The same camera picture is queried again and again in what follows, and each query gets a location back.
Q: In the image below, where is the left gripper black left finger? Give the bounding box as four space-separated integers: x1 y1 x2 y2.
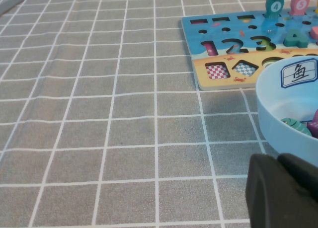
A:
245 153 318 228

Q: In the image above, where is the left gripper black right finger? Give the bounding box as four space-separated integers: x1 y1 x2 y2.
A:
277 152 318 203

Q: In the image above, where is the teal striped fish piece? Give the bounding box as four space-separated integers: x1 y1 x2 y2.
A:
280 117 313 137

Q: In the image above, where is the purple fish piece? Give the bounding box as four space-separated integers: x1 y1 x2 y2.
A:
306 108 318 140

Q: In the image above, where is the light blue plastic bowl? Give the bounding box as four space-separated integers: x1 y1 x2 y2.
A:
255 55 318 159

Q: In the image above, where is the paper label on blue bowl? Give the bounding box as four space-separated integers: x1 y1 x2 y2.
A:
280 59 318 89

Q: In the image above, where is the colourful wooden puzzle board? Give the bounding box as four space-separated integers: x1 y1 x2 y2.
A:
181 7 318 91

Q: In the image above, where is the pink fish piece number 5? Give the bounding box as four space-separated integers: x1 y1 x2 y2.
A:
289 0 311 16

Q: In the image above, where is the teal fish piece number 4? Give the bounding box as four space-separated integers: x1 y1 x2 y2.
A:
263 0 285 19

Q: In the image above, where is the grey checked tablecloth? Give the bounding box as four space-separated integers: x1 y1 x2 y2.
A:
0 0 318 228

